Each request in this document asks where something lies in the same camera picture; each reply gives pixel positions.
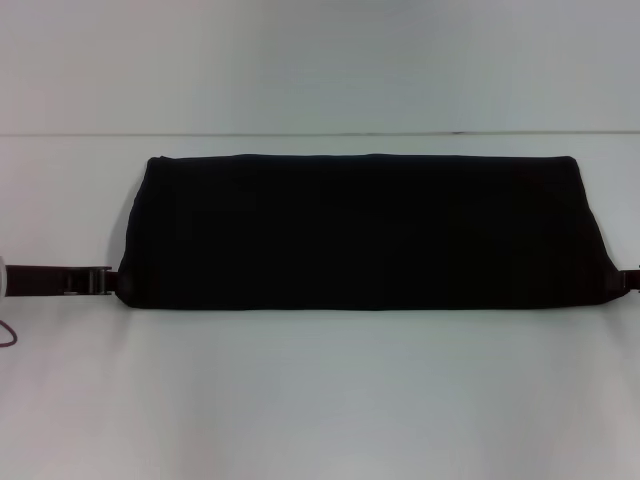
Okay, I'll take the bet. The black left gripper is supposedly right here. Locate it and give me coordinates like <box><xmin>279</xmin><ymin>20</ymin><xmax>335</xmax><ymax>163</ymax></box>
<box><xmin>4</xmin><ymin>264</ymin><xmax>122</xmax><ymax>298</ymax></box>

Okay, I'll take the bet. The black shirt with FREE print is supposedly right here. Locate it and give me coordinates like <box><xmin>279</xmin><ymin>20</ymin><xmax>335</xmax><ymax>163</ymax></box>
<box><xmin>113</xmin><ymin>153</ymin><xmax>632</xmax><ymax>312</ymax></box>

